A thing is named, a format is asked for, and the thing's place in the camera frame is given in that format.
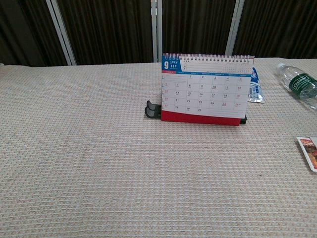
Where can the red base desk calendar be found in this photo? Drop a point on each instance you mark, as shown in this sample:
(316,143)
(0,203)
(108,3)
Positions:
(205,94)

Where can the black plastic holder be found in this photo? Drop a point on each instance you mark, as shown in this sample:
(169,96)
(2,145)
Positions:
(151,110)

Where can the beige woven tablecloth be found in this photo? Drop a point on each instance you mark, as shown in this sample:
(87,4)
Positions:
(99,173)

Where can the dark fabric screen panel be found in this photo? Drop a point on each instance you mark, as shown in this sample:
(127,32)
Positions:
(195,24)
(106,29)
(22,29)
(280,27)

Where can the blue white toothpaste tube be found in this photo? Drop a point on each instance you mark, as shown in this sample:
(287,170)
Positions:
(256,91)

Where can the clear green label water bottle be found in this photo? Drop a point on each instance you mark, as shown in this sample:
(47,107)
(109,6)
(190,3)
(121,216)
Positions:
(299,83)

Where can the printed picture card sheet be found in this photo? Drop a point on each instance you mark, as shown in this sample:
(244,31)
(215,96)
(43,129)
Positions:
(309,151)

